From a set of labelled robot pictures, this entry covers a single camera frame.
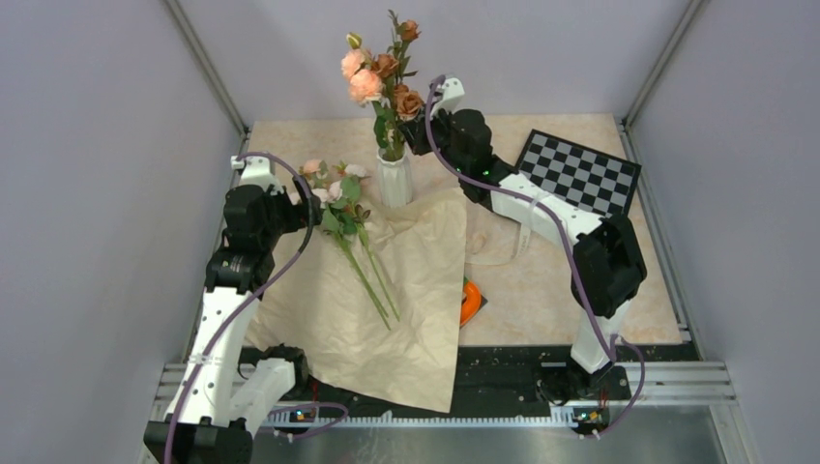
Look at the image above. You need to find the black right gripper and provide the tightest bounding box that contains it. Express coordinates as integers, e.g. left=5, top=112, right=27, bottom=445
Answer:
left=398, top=101, right=468, bottom=176

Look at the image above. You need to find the brown rose flower stem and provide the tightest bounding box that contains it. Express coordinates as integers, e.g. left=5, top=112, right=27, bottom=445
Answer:
left=369, top=10, right=423, bottom=162

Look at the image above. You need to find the peach pink flower stem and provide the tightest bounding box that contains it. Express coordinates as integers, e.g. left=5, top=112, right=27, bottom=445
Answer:
left=340, top=32, right=398, bottom=161

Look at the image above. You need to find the orange paper flower bouquet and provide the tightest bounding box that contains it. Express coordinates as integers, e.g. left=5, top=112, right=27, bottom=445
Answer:
left=245, top=188, right=467, bottom=413

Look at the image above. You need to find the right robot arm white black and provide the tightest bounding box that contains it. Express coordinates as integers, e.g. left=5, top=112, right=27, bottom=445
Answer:
left=398, top=109, right=647, bottom=398

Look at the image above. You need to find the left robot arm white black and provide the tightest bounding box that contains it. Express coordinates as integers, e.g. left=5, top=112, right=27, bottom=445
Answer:
left=143, top=176, right=322, bottom=463

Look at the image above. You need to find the white ribbed vase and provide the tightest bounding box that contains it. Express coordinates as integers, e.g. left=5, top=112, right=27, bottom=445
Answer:
left=376, top=149, right=413, bottom=208

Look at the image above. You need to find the artificial flower bunch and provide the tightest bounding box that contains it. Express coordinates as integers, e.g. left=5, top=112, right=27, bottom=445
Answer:
left=298, top=159, right=400, bottom=331

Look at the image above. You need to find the black grey checkerboard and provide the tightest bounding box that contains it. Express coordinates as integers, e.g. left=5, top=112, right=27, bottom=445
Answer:
left=515, top=130, right=642, bottom=217

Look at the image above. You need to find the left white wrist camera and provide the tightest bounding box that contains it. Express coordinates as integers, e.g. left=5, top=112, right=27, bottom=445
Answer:
left=230, top=156, right=284, bottom=194

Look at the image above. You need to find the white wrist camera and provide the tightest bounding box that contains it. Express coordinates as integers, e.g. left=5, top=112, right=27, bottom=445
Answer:
left=230, top=156, right=284, bottom=194
left=427, top=74, right=465, bottom=118

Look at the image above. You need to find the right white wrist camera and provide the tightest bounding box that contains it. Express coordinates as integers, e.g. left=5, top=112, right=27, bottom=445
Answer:
left=427, top=74, right=465, bottom=118

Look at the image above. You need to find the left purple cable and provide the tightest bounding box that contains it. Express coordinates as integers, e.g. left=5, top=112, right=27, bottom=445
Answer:
left=162, top=151, right=350, bottom=464

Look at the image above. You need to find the purple cable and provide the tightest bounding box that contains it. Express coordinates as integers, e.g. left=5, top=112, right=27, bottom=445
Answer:
left=425, top=74, right=647, bottom=437
left=162, top=151, right=350, bottom=464

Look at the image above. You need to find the orange plastic ring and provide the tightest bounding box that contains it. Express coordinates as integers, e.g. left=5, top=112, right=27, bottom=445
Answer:
left=459, top=278, right=483, bottom=328

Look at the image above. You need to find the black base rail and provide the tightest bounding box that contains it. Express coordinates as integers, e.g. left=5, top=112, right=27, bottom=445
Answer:
left=237, top=344, right=632, bottom=421

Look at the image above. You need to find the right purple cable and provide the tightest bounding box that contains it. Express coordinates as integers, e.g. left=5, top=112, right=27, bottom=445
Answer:
left=425, top=74, right=647, bottom=437

